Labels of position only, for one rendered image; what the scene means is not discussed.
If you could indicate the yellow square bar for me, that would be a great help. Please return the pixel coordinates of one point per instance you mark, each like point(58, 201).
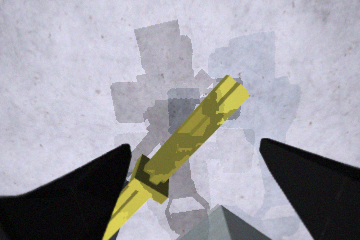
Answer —
point(150, 177)

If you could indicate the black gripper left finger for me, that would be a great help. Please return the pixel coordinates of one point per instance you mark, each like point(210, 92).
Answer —
point(75, 206)

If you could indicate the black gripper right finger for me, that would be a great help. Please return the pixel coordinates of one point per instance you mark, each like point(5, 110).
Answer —
point(324, 193)

